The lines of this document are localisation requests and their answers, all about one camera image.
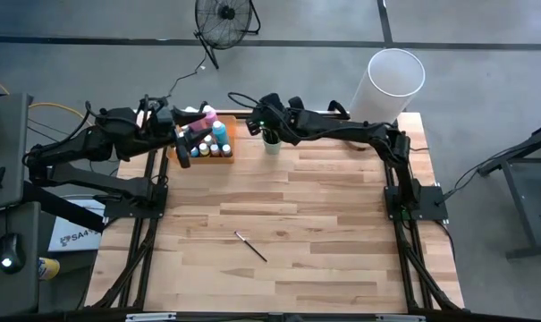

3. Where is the thick black paintbrush silver ferrule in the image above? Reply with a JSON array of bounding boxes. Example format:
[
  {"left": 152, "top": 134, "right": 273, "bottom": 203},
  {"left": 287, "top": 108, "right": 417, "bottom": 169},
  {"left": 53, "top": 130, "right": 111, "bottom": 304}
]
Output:
[{"left": 233, "top": 230, "right": 268, "bottom": 263}]

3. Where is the grey desk top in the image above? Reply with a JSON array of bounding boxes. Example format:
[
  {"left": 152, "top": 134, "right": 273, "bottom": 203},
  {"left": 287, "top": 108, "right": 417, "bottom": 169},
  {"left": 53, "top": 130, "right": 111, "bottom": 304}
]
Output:
[{"left": 0, "top": 92, "right": 35, "bottom": 215}]

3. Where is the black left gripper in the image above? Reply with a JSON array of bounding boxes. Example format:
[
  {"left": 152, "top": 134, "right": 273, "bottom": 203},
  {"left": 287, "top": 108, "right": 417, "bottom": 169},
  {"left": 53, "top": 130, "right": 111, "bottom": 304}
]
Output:
[{"left": 151, "top": 106, "right": 214, "bottom": 170}]

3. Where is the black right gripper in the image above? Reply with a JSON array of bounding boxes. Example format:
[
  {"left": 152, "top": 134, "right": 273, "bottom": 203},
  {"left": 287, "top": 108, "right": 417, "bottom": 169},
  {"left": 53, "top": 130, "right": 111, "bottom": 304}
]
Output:
[{"left": 245, "top": 92, "right": 299, "bottom": 138}]

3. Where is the light green plastic cup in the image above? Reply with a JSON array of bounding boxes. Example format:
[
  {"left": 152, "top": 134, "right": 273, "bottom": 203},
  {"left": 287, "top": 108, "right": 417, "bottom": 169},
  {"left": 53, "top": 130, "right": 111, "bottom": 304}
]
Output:
[{"left": 261, "top": 129, "right": 283, "bottom": 156}]

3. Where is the yellow cable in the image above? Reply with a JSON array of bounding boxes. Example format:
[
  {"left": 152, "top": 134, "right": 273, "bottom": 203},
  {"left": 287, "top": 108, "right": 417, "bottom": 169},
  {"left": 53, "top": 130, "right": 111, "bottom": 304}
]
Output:
[{"left": 0, "top": 72, "right": 89, "bottom": 121}]

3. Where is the large turquoise paint bottle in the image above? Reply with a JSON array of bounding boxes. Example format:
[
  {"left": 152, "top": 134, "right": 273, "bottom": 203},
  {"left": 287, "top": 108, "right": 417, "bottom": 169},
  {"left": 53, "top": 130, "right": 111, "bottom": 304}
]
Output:
[{"left": 211, "top": 120, "right": 231, "bottom": 147}]

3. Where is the large pink paint bottle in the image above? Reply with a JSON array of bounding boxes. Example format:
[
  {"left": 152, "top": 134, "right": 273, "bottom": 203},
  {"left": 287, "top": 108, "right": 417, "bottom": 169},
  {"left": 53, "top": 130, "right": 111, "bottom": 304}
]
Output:
[
  {"left": 183, "top": 106, "right": 207, "bottom": 133},
  {"left": 201, "top": 105, "right": 219, "bottom": 129}
]

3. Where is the black floor fan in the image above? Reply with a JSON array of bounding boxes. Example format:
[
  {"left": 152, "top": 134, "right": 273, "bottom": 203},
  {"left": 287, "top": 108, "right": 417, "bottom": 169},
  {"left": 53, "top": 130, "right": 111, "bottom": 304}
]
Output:
[{"left": 193, "top": 0, "right": 262, "bottom": 71}]

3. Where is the white shade wooden base lamp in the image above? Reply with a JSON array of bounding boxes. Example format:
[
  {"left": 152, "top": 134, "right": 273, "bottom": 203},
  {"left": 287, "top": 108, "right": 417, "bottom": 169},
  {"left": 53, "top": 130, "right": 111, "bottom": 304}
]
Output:
[{"left": 348, "top": 47, "right": 427, "bottom": 129}]

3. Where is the yellow can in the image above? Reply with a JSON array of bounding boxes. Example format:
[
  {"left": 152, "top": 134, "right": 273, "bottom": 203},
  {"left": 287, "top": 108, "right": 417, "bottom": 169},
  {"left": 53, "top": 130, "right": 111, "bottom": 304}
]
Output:
[{"left": 38, "top": 256, "right": 62, "bottom": 281}]

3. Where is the orange translucent plastic bin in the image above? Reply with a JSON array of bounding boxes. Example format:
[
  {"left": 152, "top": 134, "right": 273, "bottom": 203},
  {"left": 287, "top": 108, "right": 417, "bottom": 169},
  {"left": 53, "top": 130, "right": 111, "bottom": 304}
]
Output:
[{"left": 167, "top": 114, "right": 238, "bottom": 165}]

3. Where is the dark desk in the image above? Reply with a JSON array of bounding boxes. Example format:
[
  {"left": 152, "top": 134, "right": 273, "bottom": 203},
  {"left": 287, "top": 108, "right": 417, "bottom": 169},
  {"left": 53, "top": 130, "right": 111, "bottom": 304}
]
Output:
[{"left": 0, "top": 199, "right": 42, "bottom": 314}]

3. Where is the black metal stand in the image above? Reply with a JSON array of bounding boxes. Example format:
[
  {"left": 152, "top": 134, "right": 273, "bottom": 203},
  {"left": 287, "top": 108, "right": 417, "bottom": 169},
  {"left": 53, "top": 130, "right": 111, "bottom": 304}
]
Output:
[{"left": 475, "top": 121, "right": 541, "bottom": 261}]

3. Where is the white printed box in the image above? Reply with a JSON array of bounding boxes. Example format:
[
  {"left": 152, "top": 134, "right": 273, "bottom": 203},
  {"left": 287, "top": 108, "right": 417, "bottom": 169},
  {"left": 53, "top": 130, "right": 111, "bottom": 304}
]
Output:
[{"left": 47, "top": 198, "right": 106, "bottom": 253}]

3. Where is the silver aluminium bar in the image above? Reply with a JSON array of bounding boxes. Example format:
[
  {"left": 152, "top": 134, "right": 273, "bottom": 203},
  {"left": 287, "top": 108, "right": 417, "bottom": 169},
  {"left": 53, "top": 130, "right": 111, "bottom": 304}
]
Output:
[
  {"left": 374, "top": 313, "right": 427, "bottom": 322},
  {"left": 125, "top": 312, "right": 178, "bottom": 322}
]

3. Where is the black fan cable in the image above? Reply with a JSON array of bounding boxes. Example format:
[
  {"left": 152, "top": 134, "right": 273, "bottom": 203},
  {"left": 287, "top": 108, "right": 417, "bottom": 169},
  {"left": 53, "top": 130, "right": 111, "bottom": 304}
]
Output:
[{"left": 165, "top": 52, "right": 207, "bottom": 102}]

